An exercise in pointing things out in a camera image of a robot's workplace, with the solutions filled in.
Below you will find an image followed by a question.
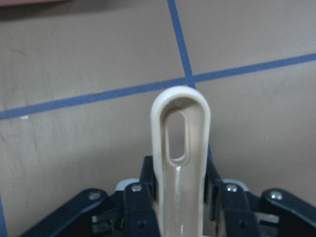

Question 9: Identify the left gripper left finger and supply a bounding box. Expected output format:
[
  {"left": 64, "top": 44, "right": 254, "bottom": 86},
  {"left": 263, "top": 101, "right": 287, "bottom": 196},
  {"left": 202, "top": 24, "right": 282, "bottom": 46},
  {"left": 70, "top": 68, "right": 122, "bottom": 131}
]
[{"left": 22, "top": 156, "right": 158, "bottom": 237}]

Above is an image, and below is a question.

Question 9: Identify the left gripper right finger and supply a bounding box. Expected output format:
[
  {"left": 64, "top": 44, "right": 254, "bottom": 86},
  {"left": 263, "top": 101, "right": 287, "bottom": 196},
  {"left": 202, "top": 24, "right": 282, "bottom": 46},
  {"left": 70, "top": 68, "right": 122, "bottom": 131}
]
[{"left": 204, "top": 158, "right": 316, "bottom": 237}]

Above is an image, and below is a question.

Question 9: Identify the beige plastic dustpan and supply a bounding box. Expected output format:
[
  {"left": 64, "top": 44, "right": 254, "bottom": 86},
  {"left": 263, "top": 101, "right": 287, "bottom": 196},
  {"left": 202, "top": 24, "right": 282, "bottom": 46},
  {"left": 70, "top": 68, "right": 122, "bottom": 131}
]
[{"left": 151, "top": 86, "right": 211, "bottom": 237}]

